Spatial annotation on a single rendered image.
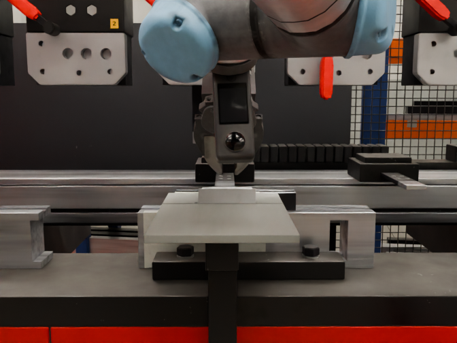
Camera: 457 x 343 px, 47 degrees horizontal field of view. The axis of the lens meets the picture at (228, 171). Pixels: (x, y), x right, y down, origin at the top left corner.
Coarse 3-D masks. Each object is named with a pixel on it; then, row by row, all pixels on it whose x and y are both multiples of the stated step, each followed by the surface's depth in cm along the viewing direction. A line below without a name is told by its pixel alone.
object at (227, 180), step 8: (200, 160) 111; (200, 168) 105; (208, 168) 105; (224, 168) 105; (232, 168) 105; (248, 168) 105; (200, 176) 105; (208, 176) 105; (216, 176) 100; (224, 176) 100; (232, 176) 100; (240, 176) 105; (248, 176) 105; (216, 184) 91; (224, 184) 91; (232, 184) 91
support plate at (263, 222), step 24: (168, 216) 69; (192, 216) 69; (216, 216) 69; (240, 216) 69; (264, 216) 69; (288, 216) 69; (144, 240) 60; (168, 240) 60; (192, 240) 60; (216, 240) 60; (240, 240) 60; (264, 240) 60; (288, 240) 60
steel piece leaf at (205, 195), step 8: (200, 192) 77; (208, 192) 77; (216, 192) 77; (224, 192) 77; (232, 192) 77; (240, 192) 77; (248, 192) 77; (200, 200) 78; (208, 200) 78; (216, 200) 78; (224, 200) 78; (232, 200) 78; (240, 200) 78; (248, 200) 78
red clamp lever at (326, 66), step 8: (320, 64) 78; (328, 64) 77; (320, 72) 78; (328, 72) 77; (320, 80) 78; (328, 80) 77; (320, 88) 78; (328, 88) 77; (320, 96) 79; (328, 96) 78
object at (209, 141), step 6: (204, 138) 71; (210, 138) 71; (210, 144) 72; (210, 150) 73; (204, 156) 74; (210, 156) 74; (210, 162) 75; (216, 162) 75; (216, 168) 76; (222, 168) 76
